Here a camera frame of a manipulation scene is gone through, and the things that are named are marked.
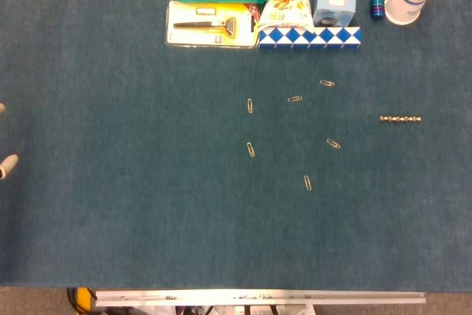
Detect white paper cup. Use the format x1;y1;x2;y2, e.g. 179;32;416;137
383;0;425;27

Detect teal felt table cover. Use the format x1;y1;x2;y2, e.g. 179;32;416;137
0;0;472;288

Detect aluminium profile rail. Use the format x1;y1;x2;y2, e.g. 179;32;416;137
94;288;427;307

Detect blue green ring stack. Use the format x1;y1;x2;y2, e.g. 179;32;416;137
369;0;386;20

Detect yellow razor blister package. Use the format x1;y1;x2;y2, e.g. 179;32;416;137
164;0;261;49

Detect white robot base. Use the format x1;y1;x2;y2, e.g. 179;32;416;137
139;305;315;315

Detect light blue cardboard box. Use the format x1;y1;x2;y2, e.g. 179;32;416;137
312;0;358;28

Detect magnetic bead bar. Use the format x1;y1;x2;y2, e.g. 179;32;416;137
379;115;423;123

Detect black and silver razor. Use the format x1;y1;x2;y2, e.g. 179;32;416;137
173;16;237;39

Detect blue white snake puzzle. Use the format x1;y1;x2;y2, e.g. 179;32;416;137
258;26;363;50

